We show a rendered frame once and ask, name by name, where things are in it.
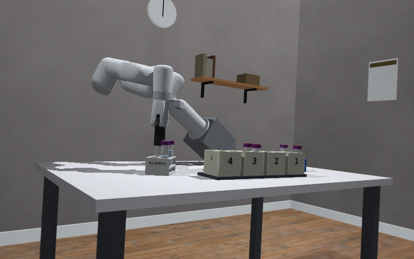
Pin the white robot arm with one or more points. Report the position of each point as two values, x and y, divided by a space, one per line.
158 82

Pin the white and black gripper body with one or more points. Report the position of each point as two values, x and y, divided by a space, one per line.
161 107

